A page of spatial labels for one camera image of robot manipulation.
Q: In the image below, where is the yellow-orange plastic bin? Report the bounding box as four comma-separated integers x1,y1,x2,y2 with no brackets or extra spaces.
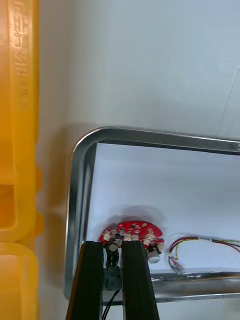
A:
0,241,40,320
0,0,45,243

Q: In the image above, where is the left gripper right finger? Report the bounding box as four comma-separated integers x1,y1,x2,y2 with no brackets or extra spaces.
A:
121,239,161,320

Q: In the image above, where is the red green-yellow wire harness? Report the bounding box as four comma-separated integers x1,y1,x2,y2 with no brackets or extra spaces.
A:
166,232,240,275

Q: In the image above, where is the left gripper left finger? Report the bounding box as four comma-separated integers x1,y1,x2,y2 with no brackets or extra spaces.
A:
65,240,105,320

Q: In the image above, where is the round red circuit board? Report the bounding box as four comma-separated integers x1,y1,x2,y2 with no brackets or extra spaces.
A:
97,219,166,265

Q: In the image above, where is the steel tray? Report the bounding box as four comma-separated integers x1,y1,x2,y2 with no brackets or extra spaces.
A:
63,126,240,305

